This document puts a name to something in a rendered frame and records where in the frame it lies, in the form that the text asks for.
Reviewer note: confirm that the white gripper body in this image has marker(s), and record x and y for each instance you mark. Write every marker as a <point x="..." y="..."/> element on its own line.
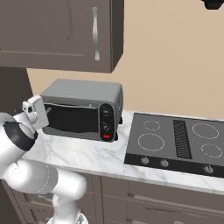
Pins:
<point x="39" y="112"/>

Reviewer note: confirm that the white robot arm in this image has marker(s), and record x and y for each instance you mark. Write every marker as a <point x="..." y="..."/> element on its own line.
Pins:
<point x="27" y="176"/>

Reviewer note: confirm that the black glass toaster oven door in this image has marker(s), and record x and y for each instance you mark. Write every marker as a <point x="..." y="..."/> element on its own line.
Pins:
<point x="74" y="119"/>

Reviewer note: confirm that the grey toaster oven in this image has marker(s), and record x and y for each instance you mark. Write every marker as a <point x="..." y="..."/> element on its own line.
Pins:
<point x="84" y="92"/>

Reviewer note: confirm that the black toaster oven knob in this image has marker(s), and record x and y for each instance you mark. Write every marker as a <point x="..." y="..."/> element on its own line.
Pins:
<point x="106" y="112"/>
<point x="106" y="127"/>

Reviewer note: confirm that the dark brown tall cabinet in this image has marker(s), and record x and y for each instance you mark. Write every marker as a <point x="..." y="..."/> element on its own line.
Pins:
<point x="13" y="87"/>

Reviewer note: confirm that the grey hob knob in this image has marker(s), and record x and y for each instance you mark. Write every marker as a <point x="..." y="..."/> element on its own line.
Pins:
<point x="208" y="168"/>
<point x="164" y="163"/>
<point x="145" y="160"/>

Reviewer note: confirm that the black electric hob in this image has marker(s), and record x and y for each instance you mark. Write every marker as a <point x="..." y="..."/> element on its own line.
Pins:
<point x="175" y="140"/>

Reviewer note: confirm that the black extractor hood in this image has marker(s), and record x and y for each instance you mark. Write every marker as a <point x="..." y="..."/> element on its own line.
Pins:
<point x="213" y="3"/>

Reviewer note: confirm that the brown wall cupboard door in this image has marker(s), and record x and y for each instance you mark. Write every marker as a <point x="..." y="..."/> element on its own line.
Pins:
<point x="43" y="29"/>

